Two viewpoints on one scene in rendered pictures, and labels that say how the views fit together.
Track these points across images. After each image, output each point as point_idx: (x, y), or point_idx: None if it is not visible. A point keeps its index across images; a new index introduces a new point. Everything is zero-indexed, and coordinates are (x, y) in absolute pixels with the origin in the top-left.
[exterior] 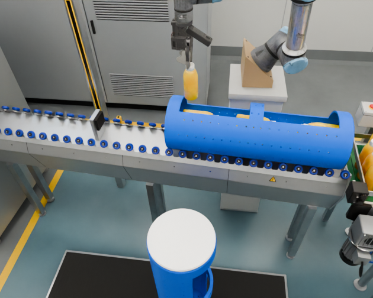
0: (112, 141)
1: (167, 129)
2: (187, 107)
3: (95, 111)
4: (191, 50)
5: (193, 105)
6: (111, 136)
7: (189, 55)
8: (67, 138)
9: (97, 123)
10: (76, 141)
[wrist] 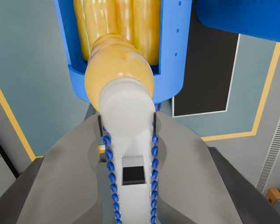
0: (141, 143)
1: (182, 84)
2: (73, 61)
3: (127, 188)
4: (86, 188)
5: (68, 48)
6: (133, 146)
7: (229, 187)
8: (155, 186)
9: (142, 175)
10: (156, 176)
